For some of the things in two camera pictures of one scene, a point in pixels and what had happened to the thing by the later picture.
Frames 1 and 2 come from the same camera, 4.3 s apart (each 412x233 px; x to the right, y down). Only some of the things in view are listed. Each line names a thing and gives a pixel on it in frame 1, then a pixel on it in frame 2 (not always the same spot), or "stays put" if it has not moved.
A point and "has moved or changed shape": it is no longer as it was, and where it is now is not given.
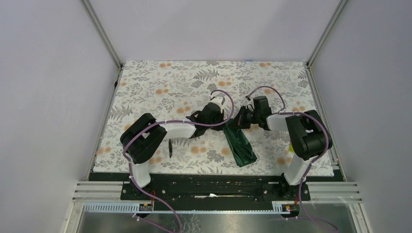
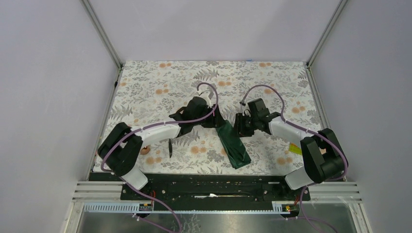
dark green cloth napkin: [241, 147] has moved or changed shape
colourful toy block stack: [291, 148] stays put
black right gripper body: [251, 118] stays put
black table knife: [170, 148] stays put
